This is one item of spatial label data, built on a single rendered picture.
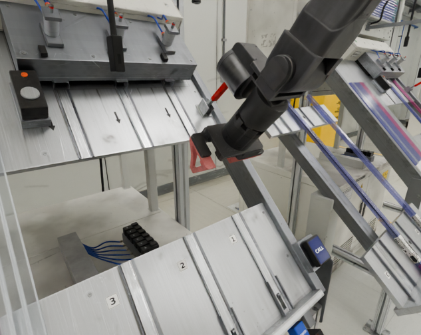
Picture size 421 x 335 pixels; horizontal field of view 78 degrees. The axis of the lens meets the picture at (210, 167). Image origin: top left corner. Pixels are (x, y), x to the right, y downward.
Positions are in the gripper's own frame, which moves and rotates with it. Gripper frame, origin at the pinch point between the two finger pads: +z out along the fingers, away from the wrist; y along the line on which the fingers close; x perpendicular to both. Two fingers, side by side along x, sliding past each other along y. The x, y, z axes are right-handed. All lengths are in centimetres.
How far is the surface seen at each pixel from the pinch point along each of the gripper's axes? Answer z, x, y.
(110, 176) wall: 168, -79, -32
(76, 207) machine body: 69, -24, 15
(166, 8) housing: -6.7, -38.6, -4.5
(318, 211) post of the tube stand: 6.5, 18.8, -29.6
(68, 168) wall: 158, -89, -1
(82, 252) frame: 38.9, -0.2, 22.2
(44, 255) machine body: 51, -6, 30
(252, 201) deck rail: 3.9, 9.8, -7.9
